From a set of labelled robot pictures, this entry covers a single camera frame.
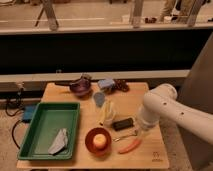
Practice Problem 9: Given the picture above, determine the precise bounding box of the orange carrot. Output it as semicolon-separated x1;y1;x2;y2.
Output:
118;138;142;154

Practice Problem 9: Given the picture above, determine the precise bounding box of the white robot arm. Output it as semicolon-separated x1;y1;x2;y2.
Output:
136;84;213;145

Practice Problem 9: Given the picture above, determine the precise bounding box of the clear plastic cup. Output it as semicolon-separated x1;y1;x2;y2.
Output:
99;100;116;126

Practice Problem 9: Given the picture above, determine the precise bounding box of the black rectangular block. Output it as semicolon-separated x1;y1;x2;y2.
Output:
112;118;134;131

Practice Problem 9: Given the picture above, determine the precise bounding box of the dark brown toy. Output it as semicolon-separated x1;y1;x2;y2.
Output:
114;79;129;92

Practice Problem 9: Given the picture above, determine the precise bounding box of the grey blue scoop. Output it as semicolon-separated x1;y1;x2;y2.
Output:
93;92;105;107

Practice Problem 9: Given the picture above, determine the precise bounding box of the red bowl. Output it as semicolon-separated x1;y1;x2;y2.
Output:
85;127;111;156

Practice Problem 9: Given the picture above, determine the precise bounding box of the grey folded cloth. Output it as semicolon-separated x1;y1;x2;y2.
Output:
48;128;68;155

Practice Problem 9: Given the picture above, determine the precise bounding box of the green plastic tray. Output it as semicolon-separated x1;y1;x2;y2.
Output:
18;102;80;160

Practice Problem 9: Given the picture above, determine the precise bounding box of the blue box on floor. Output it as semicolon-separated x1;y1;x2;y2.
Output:
22;105;36;123

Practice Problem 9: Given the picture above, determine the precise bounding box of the purple pot with handle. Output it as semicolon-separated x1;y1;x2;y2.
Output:
56;78;91;97

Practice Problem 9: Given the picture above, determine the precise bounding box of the black cable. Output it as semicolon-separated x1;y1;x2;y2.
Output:
4;89;25;149

